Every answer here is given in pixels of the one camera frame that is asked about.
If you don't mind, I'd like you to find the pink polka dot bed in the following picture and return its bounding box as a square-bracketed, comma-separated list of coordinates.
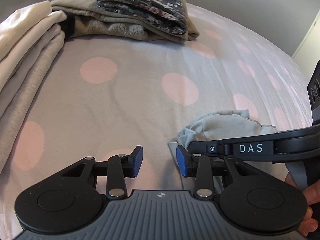
[0, 0, 320, 240]

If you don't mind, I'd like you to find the dark floral folded garment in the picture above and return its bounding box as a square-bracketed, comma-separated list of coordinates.
[91, 0, 188, 40]

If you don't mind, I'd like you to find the cream door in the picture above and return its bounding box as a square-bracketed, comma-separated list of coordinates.
[291, 12, 320, 63]

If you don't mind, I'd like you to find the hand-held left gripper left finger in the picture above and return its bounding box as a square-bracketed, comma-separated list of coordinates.
[59, 145, 144, 200]

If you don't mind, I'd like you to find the pale grey fleece folded garment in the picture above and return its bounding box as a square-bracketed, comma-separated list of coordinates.
[0, 32, 66, 178]

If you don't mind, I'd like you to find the person's right hand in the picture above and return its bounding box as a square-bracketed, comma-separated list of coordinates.
[285, 172, 320, 237]

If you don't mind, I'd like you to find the black cloth item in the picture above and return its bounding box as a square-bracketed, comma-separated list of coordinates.
[59, 14, 75, 40]

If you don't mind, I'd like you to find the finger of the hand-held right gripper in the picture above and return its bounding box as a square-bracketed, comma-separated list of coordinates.
[187, 133, 275, 161]

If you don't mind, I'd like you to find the cream fleece folded garment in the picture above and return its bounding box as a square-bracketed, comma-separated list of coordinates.
[0, 0, 54, 63]

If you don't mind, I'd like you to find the beige folded garment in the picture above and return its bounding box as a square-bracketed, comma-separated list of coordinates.
[51, 0, 200, 43]

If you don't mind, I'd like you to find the light blue garment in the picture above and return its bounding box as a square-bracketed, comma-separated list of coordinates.
[168, 109, 277, 189]

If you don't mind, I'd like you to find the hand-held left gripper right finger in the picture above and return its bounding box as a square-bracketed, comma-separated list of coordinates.
[176, 145, 265, 200]

